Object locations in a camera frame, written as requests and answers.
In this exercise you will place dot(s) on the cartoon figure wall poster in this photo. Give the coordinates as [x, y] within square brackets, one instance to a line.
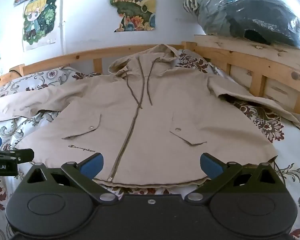
[40, 20]

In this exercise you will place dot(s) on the landscape wall poster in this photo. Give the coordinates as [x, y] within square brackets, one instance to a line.
[133, 5]

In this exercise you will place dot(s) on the plastic bag of clothes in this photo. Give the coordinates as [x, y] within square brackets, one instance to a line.
[240, 7]

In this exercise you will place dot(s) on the floral bedsheet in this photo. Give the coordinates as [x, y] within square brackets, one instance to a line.
[285, 170]

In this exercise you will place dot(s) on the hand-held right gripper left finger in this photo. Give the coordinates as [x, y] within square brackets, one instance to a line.
[93, 165]

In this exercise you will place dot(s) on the white wall conduit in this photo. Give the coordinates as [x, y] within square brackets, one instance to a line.
[63, 17]

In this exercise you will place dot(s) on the beige hooded jacket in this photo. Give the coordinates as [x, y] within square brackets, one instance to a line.
[150, 120]

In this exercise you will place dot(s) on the wooden bed frame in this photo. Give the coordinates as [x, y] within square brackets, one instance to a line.
[260, 65]

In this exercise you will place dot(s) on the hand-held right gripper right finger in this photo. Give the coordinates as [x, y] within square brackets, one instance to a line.
[210, 165]

